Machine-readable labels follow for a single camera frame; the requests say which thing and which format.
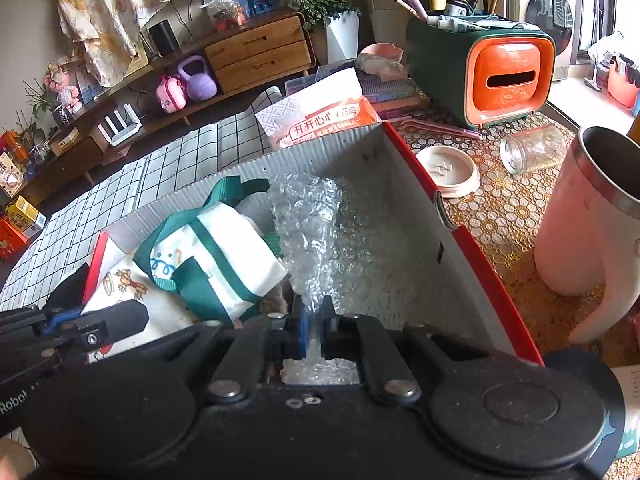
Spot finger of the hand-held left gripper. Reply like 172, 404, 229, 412
39, 300, 151, 364
0, 305, 84, 336

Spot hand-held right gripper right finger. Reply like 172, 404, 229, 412
320, 295, 468, 405

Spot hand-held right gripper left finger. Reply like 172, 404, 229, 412
165, 295, 309, 405

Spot black cloth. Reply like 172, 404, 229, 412
50, 262, 92, 311

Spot white printed cloth bag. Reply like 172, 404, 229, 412
82, 254, 201, 366

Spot clear bubble wrap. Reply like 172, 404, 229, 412
267, 172, 393, 386

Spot white green tote bag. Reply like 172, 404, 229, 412
132, 176, 289, 324

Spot red cardboard box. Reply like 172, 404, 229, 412
82, 121, 546, 387

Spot person's left hand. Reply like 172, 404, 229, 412
0, 437, 38, 480

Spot orange gift box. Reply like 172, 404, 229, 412
0, 217, 29, 261

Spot yellow carton box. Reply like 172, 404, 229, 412
6, 195, 47, 239

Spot yellow snack box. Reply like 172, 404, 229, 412
0, 152, 24, 199

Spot white router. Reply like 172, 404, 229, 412
97, 104, 144, 147

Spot white round lid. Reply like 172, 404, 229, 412
416, 145, 481, 196

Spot small potted plant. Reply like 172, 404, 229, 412
22, 80, 72, 129

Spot orange white tissue pack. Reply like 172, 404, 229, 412
255, 67, 384, 149

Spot pink plush doll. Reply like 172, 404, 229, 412
45, 62, 84, 114

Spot pink tweezers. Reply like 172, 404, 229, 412
389, 117, 484, 140

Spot pink small case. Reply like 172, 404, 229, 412
155, 74, 187, 114

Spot purple kettlebell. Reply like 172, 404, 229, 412
177, 55, 220, 102

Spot navy whale pad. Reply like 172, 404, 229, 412
542, 349, 628, 456

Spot pale pink steel mug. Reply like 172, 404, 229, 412
533, 126, 640, 346

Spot clear glass jar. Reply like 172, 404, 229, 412
500, 125, 569, 176

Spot wooden television cabinet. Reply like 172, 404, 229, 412
19, 7, 317, 202

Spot pink bowl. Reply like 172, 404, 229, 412
360, 42, 406, 69

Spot black cylinder speaker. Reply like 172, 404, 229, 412
149, 20, 180, 55

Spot tall plant in white pot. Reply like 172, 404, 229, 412
271, 0, 362, 64

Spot floral bed sheet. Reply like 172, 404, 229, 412
56, 0, 249, 89

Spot green orange desk organizer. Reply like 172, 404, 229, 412
405, 12, 557, 130

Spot clear plastic bag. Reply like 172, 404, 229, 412
202, 0, 249, 31

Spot beige covered air conditioner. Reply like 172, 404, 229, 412
356, 0, 417, 54

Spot purple tube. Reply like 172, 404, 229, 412
396, 0, 430, 21

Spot white tube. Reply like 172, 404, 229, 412
437, 15, 541, 31

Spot red plastic basket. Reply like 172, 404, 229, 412
607, 52, 640, 109

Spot silver washing machine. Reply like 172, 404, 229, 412
517, 0, 579, 82

